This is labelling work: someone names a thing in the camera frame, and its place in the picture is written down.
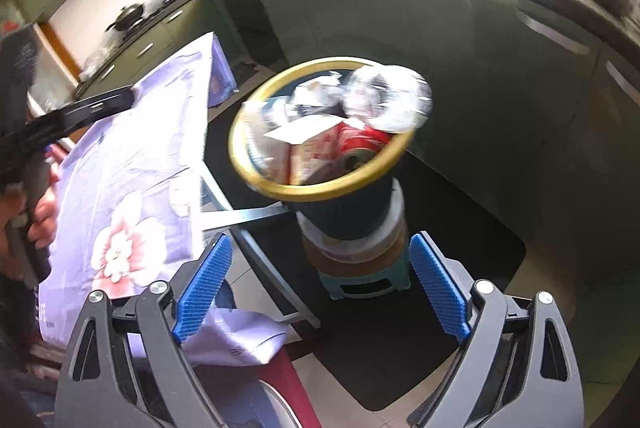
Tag yellow-rimmed dark trash bin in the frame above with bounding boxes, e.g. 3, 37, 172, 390
228, 56, 419, 242

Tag metal table frame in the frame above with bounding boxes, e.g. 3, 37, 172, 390
199, 157, 324, 332

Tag clear plastic bottle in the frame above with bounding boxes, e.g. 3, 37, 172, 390
342, 64, 434, 132

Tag black wok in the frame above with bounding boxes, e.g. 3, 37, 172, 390
105, 3, 146, 32

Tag person's left hand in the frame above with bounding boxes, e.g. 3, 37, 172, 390
27, 188, 60, 250

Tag purple floral tablecloth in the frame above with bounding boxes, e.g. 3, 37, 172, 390
37, 32, 289, 367

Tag red drink can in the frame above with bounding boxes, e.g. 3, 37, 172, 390
329, 120, 392, 170

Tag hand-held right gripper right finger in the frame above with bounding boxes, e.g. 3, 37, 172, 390
407, 231, 585, 428

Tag red and white carton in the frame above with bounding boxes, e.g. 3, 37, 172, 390
262, 115, 347, 187

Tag white round stool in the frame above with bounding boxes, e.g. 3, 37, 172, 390
295, 179, 406, 260

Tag green lower cabinets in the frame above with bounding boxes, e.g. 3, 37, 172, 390
75, 0, 221, 96

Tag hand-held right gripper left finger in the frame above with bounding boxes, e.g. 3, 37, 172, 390
54, 233, 233, 428

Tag brown round stool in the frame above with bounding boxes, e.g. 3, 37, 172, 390
302, 228, 409, 280

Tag teal plastic stool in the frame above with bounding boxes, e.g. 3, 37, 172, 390
317, 258, 414, 302

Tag white tissue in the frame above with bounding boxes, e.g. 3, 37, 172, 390
289, 77, 343, 115

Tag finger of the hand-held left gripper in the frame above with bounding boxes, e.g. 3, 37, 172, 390
27, 87, 137, 144

